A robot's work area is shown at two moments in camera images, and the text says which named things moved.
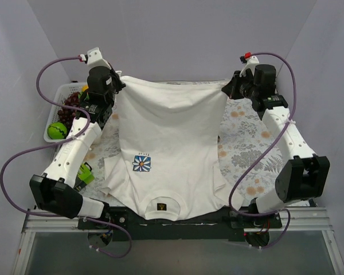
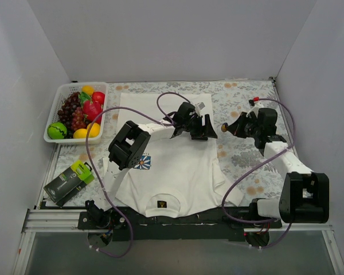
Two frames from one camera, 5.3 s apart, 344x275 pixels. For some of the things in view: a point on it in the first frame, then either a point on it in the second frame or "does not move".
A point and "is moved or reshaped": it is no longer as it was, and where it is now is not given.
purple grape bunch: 66,114 does not move
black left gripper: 116,81 to 199,129
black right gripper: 232,86 to 240,128
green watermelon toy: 57,130 does not move
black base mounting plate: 226,226 does not move
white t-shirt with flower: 167,164 is moved or reshaped
